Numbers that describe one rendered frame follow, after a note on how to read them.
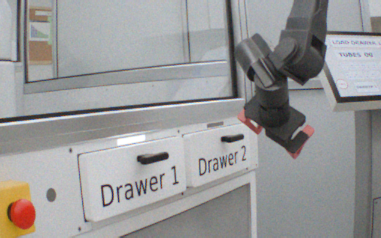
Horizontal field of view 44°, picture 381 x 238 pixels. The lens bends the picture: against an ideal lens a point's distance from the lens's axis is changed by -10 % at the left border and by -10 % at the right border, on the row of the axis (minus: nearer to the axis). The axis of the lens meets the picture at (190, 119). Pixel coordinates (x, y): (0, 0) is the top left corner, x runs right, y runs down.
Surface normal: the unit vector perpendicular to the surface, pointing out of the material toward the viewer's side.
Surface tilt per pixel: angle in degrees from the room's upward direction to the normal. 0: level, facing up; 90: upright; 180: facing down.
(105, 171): 90
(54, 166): 90
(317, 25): 96
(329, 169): 90
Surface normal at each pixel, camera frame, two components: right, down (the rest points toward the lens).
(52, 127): 0.86, -0.03
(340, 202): -0.51, 0.07
